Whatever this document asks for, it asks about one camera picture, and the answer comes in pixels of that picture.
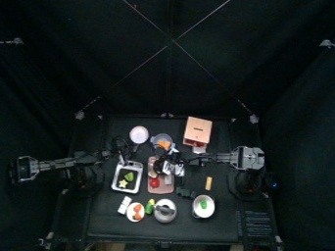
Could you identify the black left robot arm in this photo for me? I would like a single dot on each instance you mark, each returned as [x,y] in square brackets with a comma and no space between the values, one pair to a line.
[52,164]

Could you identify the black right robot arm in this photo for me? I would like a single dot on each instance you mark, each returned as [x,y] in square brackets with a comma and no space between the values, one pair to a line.
[244,157]

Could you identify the black holder rack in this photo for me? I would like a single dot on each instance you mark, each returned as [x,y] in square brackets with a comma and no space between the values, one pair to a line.
[185,192]

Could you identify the pale toy food piece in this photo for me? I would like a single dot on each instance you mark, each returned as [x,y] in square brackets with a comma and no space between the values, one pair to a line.
[152,172]

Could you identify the orange toy food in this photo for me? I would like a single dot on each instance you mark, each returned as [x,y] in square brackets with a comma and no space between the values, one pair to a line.
[164,144]

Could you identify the white toy cube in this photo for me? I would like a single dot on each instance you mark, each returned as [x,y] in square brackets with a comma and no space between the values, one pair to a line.
[167,179]

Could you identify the red toy tomato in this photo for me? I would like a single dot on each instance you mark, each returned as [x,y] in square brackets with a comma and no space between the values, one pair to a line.
[153,183]

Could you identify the green toy food slice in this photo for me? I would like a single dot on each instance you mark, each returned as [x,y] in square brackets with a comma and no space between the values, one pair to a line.
[128,176]

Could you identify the silver rectangular tray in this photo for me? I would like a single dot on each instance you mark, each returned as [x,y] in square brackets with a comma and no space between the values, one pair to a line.
[127,176]

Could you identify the pink cutting board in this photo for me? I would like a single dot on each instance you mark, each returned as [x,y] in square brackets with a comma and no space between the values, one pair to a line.
[160,187]

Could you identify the white round pan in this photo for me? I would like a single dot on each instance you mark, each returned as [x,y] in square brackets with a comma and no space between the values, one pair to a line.
[139,134]

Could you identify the yellow toy star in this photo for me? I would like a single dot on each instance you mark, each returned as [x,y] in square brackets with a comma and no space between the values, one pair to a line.
[123,184]

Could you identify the yellow wooden stick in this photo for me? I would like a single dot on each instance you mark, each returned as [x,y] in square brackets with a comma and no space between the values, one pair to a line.
[208,183]

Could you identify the green yellow toy corn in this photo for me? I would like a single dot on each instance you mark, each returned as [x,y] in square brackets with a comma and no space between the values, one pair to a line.
[149,206]

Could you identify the white toy block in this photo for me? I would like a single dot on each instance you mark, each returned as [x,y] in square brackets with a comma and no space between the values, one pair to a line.
[124,205]

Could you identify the green toy vegetable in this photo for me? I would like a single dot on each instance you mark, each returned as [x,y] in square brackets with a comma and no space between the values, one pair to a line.
[203,204]

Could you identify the orange toy carrot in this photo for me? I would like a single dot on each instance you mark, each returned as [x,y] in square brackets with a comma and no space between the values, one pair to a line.
[137,211]

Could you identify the white bowl with green food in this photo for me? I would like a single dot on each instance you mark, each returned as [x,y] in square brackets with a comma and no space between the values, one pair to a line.
[203,206]

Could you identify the white round plate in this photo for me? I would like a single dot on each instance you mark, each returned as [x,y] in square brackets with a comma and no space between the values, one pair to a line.
[135,212]

